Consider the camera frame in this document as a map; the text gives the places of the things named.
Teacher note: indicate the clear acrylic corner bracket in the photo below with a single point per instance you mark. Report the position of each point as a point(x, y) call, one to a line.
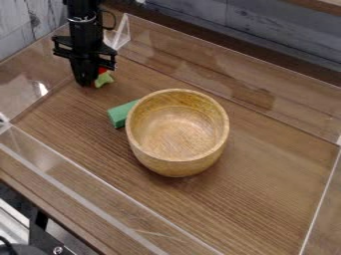
point(120, 37)

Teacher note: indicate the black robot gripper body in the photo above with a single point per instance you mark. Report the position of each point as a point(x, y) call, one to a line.
point(84, 46)

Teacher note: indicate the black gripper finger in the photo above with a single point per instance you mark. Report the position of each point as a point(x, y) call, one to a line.
point(92, 72)
point(77, 64)

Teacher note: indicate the red plush tomato toy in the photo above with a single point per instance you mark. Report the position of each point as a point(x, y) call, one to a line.
point(105, 78)

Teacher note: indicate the black metal table frame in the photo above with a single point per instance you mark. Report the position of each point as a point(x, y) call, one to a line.
point(48, 236)

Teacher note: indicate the round wooden bowl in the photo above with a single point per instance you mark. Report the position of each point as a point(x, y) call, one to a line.
point(177, 130)

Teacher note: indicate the green rectangular block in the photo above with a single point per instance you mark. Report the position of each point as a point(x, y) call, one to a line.
point(119, 114)

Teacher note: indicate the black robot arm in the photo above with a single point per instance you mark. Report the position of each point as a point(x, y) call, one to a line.
point(86, 10)

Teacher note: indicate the clear acrylic tray walls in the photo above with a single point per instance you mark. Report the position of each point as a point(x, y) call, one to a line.
point(267, 201)

